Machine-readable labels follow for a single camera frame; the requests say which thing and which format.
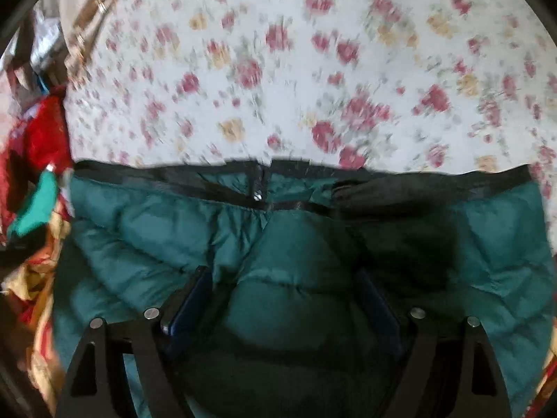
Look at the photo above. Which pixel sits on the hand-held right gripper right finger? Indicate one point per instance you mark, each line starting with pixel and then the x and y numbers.
pixel 379 307

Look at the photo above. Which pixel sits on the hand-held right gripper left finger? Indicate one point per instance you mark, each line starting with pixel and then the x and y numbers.
pixel 191 302

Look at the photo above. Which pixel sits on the green puffer jacket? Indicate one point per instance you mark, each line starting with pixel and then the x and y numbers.
pixel 283 248

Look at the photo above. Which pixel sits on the yellow patterned blanket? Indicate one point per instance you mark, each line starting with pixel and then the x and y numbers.
pixel 39 278

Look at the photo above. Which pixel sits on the teal cloth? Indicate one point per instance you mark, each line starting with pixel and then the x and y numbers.
pixel 41 204

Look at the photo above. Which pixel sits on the red cloth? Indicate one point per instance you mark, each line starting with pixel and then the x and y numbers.
pixel 43 139

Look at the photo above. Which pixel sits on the floral bedsheet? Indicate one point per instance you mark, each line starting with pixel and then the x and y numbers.
pixel 304 52

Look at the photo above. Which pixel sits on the grey shiny cloth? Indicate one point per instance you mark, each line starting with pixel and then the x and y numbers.
pixel 43 48

